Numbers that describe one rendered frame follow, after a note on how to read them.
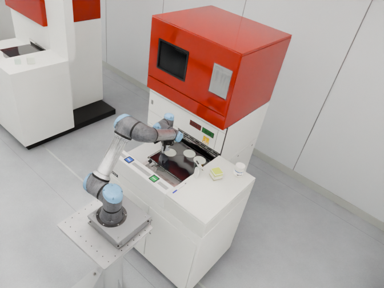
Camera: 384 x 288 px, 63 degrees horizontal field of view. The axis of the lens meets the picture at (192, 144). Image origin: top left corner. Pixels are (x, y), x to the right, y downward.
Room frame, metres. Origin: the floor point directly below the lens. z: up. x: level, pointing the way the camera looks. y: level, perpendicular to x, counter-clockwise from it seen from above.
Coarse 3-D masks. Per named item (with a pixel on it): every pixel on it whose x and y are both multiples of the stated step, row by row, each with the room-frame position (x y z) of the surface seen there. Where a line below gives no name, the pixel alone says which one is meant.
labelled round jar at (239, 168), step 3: (240, 162) 1.82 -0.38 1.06; (237, 165) 1.78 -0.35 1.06; (240, 165) 1.79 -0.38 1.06; (243, 165) 1.79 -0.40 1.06; (237, 168) 1.76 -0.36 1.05; (240, 168) 1.76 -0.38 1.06; (243, 168) 1.76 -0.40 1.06; (234, 171) 1.77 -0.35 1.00; (237, 171) 1.76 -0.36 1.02; (240, 171) 1.75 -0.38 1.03; (234, 174) 1.77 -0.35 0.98; (237, 174) 1.75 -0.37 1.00; (240, 174) 1.75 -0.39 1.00; (237, 177) 1.75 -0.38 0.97; (240, 177) 1.76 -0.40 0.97
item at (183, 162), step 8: (176, 144) 2.10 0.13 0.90; (184, 144) 2.12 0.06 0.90; (160, 152) 1.95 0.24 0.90; (176, 152) 1.99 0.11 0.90; (160, 160) 1.86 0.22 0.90; (168, 160) 1.88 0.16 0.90; (176, 160) 1.90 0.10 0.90; (184, 160) 1.91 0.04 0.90; (192, 160) 1.93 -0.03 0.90; (208, 160) 1.97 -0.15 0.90; (168, 168) 1.79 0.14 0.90; (176, 168) 1.80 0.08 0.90; (184, 168) 1.82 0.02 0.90; (192, 168) 1.84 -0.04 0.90; (176, 176) 1.72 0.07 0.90; (184, 176) 1.73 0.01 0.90
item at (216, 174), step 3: (213, 168) 1.73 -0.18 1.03; (216, 168) 1.73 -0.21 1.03; (219, 168) 1.74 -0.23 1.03; (210, 171) 1.71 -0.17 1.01; (213, 171) 1.69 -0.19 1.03; (216, 171) 1.70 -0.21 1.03; (219, 171) 1.71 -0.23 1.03; (222, 171) 1.71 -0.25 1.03; (210, 174) 1.71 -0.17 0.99; (213, 174) 1.68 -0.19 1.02; (216, 174) 1.67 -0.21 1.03; (219, 174) 1.68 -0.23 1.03; (222, 174) 1.69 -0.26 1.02; (213, 177) 1.67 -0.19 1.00; (216, 177) 1.67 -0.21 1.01; (219, 177) 1.68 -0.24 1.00; (213, 180) 1.66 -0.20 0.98; (216, 180) 1.67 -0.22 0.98
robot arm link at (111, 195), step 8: (112, 184) 1.31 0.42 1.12; (104, 192) 1.24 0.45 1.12; (112, 192) 1.25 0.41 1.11; (120, 192) 1.27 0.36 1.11; (104, 200) 1.22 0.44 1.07; (112, 200) 1.21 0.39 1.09; (120, 200) 1.24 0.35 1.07; (104, 208) 1.22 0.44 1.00; (112, 208) 1.21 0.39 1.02; (120, 208) 1.25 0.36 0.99
